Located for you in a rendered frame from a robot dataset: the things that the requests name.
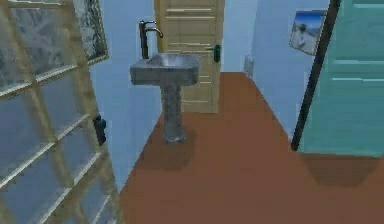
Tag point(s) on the beige wooden room door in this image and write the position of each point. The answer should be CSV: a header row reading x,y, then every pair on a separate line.
x,y
191,30

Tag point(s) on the dark metal faucet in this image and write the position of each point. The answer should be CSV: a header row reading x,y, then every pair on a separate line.
x,y
144,38

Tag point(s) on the framed grey marbled picture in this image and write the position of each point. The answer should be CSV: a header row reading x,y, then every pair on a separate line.
x,y
91,30

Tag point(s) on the framed blue landscape picture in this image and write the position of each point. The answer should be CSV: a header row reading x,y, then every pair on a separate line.
x,y
306,31

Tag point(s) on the glass paned wooden door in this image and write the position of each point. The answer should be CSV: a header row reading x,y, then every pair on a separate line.
x,y
40,126

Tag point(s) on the teal panelled door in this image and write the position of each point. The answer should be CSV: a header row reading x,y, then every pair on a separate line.
x,y
350,83

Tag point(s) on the grey pedestal sink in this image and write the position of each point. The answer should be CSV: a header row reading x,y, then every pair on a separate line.
x,y
172,71

